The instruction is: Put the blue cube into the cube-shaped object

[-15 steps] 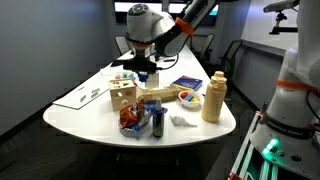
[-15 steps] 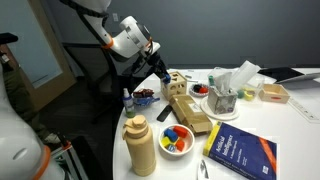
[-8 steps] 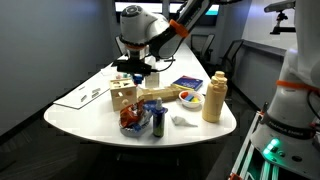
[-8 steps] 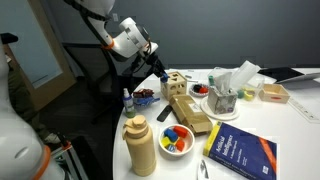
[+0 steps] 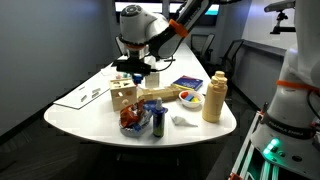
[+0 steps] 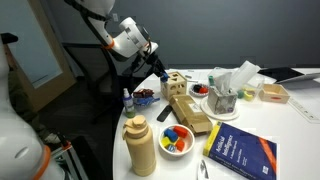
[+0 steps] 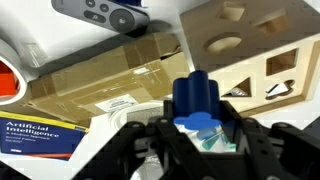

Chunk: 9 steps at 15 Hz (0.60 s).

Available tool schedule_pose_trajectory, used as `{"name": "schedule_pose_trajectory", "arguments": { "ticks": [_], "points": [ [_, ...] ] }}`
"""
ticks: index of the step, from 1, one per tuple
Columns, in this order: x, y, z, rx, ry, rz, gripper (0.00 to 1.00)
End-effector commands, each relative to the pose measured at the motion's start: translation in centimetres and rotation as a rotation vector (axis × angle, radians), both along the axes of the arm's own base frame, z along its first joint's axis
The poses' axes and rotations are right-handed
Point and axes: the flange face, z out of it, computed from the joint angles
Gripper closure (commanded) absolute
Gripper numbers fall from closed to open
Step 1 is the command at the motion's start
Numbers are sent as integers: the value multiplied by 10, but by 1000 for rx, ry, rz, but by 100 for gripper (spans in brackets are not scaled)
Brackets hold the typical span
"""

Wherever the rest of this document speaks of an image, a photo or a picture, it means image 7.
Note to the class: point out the red block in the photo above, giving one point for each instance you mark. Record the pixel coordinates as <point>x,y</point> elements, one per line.
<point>7,81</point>

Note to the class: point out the white teal printed packet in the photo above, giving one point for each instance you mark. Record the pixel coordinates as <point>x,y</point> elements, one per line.
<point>210,138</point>

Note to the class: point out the wooden shape sorter cube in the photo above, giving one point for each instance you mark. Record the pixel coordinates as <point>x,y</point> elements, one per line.
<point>253,43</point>

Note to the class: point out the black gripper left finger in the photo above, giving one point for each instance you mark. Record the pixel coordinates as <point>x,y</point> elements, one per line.
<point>140,146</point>

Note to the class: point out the grey remote control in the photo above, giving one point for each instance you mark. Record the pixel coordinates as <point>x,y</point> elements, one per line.
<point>103,13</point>

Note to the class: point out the brown cardboard box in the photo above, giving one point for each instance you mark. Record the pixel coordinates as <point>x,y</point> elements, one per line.
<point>100,83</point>

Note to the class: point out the blue Artificial Intelligence book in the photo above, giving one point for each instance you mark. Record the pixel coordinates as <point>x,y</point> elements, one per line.
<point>36,136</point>

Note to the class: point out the white round plate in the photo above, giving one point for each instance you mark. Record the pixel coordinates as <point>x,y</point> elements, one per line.
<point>118,116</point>

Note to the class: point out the blue flower-shaped block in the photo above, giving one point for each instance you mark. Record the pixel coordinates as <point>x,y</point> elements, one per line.
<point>196,96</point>

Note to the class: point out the white bowl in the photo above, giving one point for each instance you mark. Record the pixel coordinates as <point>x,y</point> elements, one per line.
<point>13,56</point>

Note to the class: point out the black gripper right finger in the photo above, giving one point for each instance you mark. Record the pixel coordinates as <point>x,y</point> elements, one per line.
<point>280,150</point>

